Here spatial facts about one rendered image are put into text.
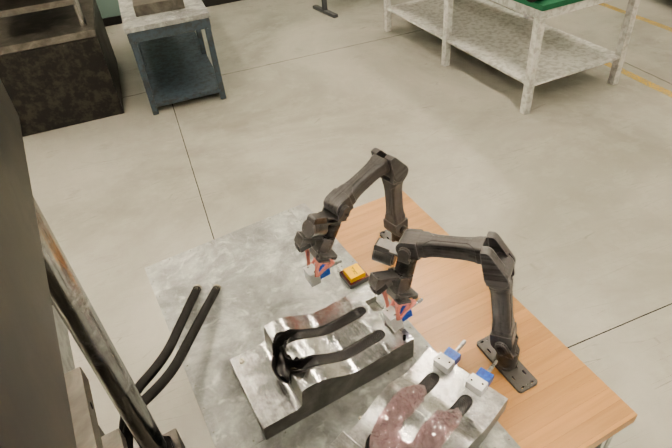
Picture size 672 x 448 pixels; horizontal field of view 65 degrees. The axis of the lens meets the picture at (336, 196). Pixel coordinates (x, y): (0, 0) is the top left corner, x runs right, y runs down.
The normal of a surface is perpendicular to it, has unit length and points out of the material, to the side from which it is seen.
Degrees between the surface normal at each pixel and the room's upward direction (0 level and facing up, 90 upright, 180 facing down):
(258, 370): 0
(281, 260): 0
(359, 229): 0
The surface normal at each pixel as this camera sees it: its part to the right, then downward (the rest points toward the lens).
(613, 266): -0.07, -0.79
